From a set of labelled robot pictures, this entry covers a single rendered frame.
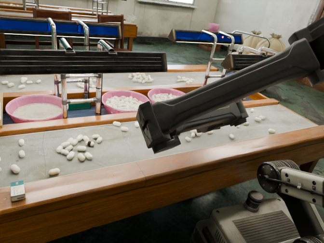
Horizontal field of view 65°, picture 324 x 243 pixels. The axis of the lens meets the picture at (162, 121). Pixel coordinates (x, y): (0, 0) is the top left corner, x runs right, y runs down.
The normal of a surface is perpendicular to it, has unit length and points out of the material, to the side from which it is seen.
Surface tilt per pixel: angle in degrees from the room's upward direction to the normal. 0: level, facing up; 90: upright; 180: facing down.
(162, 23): 90
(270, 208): 2
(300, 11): 90
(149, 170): 0
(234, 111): 41
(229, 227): 0
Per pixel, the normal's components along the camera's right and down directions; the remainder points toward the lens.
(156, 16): 0.49, 0.48
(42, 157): 0.15, -0.87
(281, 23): -0.86, 0.11
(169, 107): -0.19, -0.11
